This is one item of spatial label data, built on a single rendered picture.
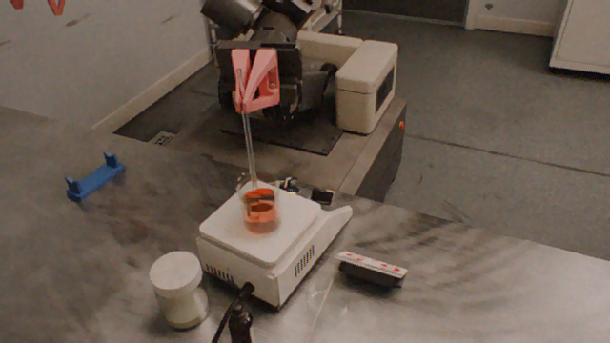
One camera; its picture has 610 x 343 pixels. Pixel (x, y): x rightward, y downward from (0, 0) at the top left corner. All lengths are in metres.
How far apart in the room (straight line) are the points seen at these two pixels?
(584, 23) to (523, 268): 2.26
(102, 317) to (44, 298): 0.09
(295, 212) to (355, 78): 0.94
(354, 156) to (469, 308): 0.94
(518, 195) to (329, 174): 0.88
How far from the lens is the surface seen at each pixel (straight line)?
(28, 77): 2.23
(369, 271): 0.65
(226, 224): 0.64
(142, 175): 0.90
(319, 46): 1.81
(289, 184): 0.72
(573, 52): 2.96
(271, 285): 0.60
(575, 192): 2.17
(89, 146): 1.03
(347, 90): 1.56
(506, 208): 2.00
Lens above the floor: 1.27
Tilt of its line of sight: 38 degrees down
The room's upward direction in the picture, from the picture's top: 2 degrees counter-clockwise
